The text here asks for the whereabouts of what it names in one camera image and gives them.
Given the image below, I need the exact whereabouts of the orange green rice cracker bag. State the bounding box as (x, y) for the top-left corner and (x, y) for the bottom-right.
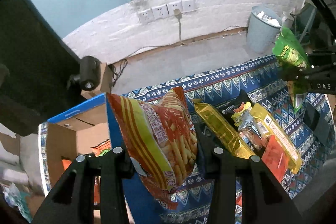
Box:
(91, 139), (112, 157)

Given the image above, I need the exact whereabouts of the black cloth backdrop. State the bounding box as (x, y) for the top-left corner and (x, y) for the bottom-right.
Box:
(1, 0), (84, 136)

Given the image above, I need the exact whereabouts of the orange snack bag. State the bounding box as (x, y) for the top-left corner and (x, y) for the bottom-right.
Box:
(62, 159), (72, 170)

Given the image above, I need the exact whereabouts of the silver foil snack pack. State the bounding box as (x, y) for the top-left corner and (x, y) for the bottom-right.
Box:
(231, 102), (268, 153)

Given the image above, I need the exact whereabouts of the red yellow fries snack bag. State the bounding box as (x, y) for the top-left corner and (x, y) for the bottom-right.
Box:
(108, 86), (198, 210)

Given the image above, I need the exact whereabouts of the light blue waste bin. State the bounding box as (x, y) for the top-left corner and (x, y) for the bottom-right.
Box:
(246, 5), (282, 53)

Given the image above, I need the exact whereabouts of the small orange red snack pack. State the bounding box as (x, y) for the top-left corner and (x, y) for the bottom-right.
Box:
(261, 135), (289, 182)

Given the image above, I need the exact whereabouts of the white wall socket strip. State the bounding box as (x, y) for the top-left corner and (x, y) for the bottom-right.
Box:
(137, 0), (197, 24)

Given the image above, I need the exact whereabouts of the yellow long snack pack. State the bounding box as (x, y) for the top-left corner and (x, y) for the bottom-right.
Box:
(194, 102), (256, 159)
(249, 103), (302, 174)

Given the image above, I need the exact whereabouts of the black yellow noodle snack bag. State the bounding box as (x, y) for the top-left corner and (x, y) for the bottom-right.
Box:
(220, 90), (253, 118)

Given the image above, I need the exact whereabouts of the black cylinder device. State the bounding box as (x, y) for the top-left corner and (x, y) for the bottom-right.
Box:
(67, 56), (101, 91)

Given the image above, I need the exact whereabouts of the grey plug and cable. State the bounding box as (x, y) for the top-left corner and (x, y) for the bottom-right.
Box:
(112, 8), (249, 83)

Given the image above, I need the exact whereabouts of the blue cardboard box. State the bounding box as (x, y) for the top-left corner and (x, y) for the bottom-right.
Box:
(38, 94), (163, 223)

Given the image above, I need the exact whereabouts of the small brown cardboard box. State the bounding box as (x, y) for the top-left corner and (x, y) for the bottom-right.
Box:
(81, 63), (113, 100)

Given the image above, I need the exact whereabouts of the blue patterned tablecloth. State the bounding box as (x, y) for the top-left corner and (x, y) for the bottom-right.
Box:
(38, 55), (335, 223)

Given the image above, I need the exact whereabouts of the green snack bag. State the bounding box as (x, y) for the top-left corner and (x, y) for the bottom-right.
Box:
(272, 27), (310, 113)

